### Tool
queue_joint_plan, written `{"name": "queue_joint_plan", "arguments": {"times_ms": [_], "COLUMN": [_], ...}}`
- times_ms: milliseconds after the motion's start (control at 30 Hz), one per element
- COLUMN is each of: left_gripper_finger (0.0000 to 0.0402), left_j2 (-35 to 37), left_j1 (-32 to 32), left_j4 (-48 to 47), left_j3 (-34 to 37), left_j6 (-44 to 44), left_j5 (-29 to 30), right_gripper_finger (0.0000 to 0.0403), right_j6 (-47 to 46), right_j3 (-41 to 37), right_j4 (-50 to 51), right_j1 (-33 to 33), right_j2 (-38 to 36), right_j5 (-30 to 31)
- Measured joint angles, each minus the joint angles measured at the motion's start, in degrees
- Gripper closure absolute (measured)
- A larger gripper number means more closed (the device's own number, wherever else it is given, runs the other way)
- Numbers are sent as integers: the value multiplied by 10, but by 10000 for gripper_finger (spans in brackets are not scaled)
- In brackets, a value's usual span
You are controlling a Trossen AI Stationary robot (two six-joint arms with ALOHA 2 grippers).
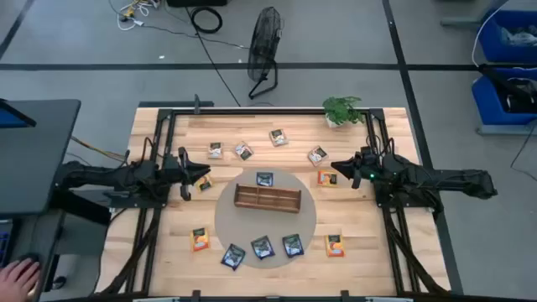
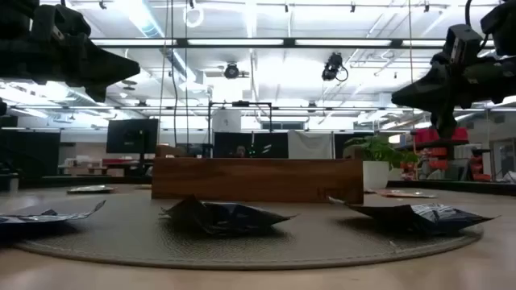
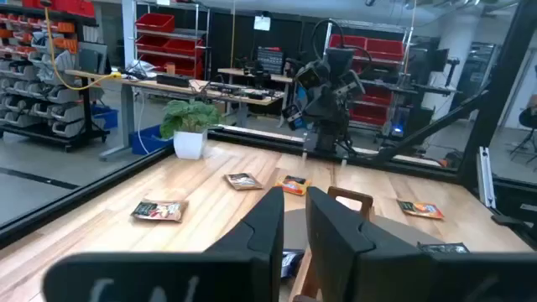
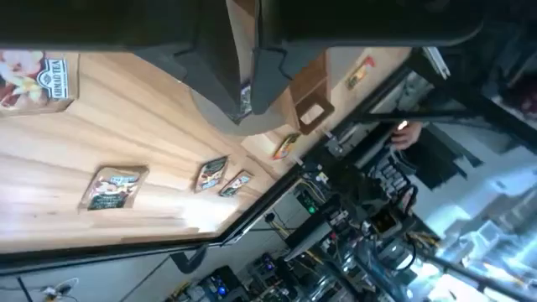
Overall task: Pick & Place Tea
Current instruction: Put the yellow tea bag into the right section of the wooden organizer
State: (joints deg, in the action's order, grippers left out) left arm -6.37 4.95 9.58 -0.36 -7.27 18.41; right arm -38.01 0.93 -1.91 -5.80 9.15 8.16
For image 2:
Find white box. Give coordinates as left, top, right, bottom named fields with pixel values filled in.
left=212, top=109, right=243, bottom=133

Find black stand frame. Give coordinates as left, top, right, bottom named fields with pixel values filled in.
left=207, top=100, right=274, bottom=159

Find shelf with orange bins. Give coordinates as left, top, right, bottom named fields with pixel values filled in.
left=398, top=139, right=493, bottom=182

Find black overhead frame beam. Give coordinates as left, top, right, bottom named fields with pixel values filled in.
left=90, top=37, right=447, bottom=50

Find blue blackcurrant tea packet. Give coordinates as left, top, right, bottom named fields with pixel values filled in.
left=0, top=200, right=106, bottom=234
left=328, top=197, right=501, bottom=237
left=160, top=195, right=298, bottom=237

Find potted green plant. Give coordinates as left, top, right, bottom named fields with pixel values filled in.
left=344, top=135, right=420, bottom=191

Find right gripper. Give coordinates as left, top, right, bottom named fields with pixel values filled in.
left=390, top=56, right=516, bottom=139

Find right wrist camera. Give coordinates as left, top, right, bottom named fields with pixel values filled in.
left=443, top=23, right=484, bottom=65

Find round grey placemat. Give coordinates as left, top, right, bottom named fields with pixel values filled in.
left=11, top=185, right=485, bottom=271

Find black partition panel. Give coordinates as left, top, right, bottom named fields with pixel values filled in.
left=212, top=131, right=289, bottom=159

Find hanging black cable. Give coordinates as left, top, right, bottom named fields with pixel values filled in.
left=407, top=0, right=415, bottom=134
left=170, top=0, right=179, bottom=147

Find white hanging ring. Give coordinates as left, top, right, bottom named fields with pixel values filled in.
left=182, top=4, right=205, bottom=29

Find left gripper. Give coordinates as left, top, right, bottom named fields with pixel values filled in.
left=0, top=35, right=141, bottom=102

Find cluttered background table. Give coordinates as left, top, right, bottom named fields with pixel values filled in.
left=58, top=155, right=142, bottom=177

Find red storage bins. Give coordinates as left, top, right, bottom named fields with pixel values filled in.
left=413, top=126, right=471, bottom=144

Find wooden tea organizer box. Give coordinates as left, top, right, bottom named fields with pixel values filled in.
left=151, top=143, right=364, bottom=205

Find black ceiling camera with cable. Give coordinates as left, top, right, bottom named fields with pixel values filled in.
left=321, top=52, right=350, bottom=83

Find round black ceiling device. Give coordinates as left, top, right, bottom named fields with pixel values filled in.
left=223, top=62, right=242, bottom=81

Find black background monitor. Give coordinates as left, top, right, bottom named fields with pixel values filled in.
left=106, top=118, right=160, bottom=155

